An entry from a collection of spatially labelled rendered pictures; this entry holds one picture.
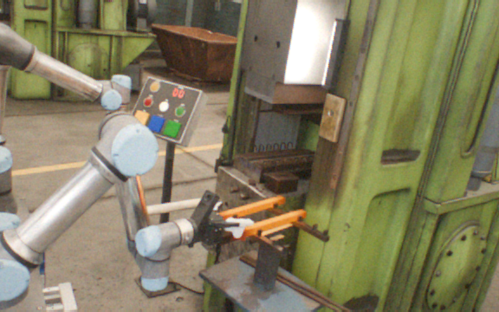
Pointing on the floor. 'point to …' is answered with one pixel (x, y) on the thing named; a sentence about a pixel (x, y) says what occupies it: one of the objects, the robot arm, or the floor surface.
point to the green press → (79, 41)
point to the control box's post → (167, 178)
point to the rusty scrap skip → (197, 54)
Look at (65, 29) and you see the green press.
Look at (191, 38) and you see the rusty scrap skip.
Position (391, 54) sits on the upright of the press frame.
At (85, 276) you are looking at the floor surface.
